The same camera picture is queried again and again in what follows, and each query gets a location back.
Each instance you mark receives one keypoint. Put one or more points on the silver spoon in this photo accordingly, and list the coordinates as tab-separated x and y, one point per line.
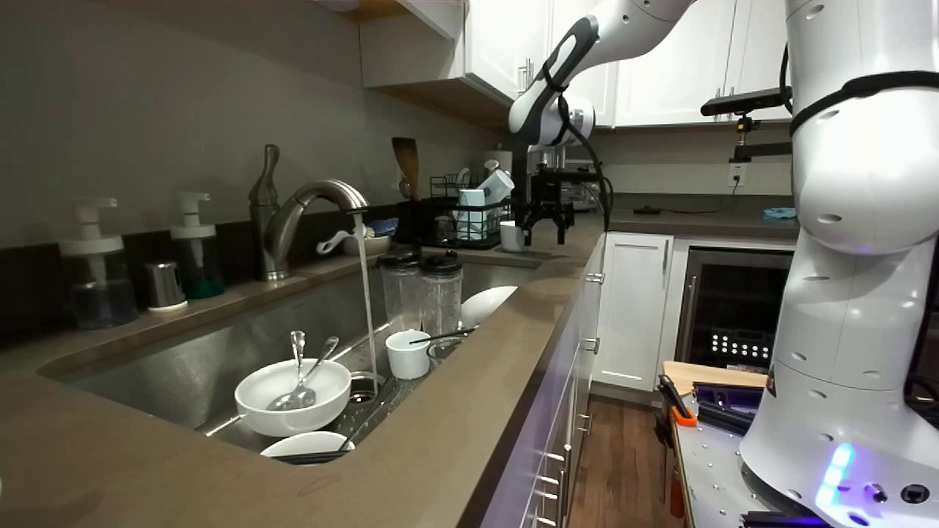
311	376

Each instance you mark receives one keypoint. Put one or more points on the robot mounting table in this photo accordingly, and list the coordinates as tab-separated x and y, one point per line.
709	479

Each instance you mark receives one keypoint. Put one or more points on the black box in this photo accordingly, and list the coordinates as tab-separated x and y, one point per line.
728	406

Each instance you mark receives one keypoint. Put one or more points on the small metal cup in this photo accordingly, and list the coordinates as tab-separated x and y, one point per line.
166	287

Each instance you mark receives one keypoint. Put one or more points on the white ceramic bowl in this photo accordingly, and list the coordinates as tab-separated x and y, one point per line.
260	392

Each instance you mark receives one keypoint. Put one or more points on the slim dark metal utensil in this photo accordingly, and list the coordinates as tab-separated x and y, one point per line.
450	337

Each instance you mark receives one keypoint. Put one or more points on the wooden board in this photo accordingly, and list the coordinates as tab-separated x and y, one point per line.
713	375

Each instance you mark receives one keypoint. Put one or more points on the brushed steel faucet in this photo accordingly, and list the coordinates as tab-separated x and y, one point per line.
293	200

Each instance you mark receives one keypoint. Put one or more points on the small white dish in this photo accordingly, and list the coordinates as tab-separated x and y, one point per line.
308	445

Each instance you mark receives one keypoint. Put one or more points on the black dish rack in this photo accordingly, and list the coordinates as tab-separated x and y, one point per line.
472	238

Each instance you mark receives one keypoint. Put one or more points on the black stereo camera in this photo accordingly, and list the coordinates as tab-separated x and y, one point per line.
750	102

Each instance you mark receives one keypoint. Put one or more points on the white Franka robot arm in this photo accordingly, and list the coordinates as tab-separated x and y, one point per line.
852	296

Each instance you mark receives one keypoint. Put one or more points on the white cabinet door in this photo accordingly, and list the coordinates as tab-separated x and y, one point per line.
634	313

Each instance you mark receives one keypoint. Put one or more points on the pale blue cup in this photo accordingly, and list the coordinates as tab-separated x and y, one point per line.
470	215

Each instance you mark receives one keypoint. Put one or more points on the white curved plate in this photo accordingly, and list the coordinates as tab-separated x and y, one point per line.
487	303

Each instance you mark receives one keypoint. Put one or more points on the black undercounter wine cooler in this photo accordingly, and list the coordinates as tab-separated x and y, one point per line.
728	309

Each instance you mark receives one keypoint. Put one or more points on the stainless steel sink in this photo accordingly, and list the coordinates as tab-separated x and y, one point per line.
195	370

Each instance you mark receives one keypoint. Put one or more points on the silver fork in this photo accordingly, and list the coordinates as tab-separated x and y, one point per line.
298	354

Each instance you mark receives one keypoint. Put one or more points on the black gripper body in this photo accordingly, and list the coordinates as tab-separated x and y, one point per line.
547	191

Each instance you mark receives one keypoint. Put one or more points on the white upper cabinets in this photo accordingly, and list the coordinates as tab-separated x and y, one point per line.
684	77

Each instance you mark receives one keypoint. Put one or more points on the small cup with brown liquid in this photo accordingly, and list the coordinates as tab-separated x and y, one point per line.
405	366

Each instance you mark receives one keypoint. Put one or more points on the black orange bar clamp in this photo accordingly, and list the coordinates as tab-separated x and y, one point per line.
675	400

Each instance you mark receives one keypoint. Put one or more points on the white wall outlet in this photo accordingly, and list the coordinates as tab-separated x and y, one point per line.
738	174

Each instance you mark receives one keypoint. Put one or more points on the white pump soap dispenser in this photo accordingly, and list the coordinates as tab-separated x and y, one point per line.
97	284
198	260

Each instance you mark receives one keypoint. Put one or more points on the white base cabinet run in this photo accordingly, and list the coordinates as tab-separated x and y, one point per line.
547	392

